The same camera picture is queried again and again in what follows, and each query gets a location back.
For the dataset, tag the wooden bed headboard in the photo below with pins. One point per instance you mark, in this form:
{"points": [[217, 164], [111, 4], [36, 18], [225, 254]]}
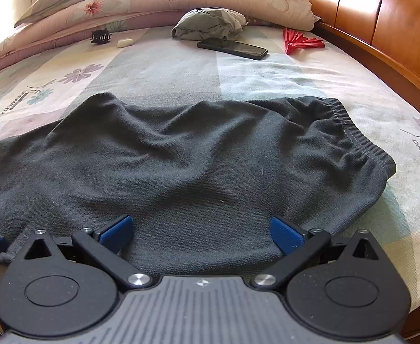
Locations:
{"points": [[375, 7]]}

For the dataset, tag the black smartphone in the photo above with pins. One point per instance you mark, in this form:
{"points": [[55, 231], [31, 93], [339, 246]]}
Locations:
{"points": [[231, 48]]}

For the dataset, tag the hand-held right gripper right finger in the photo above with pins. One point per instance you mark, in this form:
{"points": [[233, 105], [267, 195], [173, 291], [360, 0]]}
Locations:
{"points": [[285, 236]]}

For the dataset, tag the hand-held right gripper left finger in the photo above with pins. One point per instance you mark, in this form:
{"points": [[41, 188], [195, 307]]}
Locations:
{"points": [[115, 231]]}

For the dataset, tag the red folding fan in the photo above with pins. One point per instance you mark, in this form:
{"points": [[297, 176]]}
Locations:
{"points": [[299, 41]]}

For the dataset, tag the white earbuds case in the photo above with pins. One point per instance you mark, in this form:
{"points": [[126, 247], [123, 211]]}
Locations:
{"points": [[125, 43]]}

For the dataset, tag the dark grey pants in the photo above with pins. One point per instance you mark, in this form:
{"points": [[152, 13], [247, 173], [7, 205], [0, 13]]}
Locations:
{"points": [[195, 157]]}

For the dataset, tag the black hair claw clip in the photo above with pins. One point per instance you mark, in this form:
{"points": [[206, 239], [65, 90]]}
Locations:
{"points": [[100, 37]]}

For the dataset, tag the folded grey cat-print garment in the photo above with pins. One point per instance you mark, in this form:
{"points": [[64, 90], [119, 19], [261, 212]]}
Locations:
{"points": [[210, 23]]}

